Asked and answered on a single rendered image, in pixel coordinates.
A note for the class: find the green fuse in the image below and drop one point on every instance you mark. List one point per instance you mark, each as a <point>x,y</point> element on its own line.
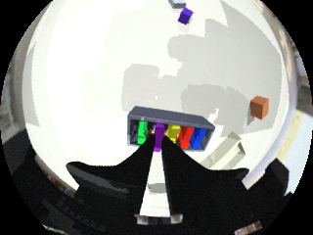
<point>142,126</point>

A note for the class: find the yellow fuse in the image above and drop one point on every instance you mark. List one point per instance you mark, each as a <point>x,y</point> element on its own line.
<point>172,131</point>

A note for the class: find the orange-brown block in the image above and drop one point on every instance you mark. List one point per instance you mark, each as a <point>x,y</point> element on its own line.
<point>259,107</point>

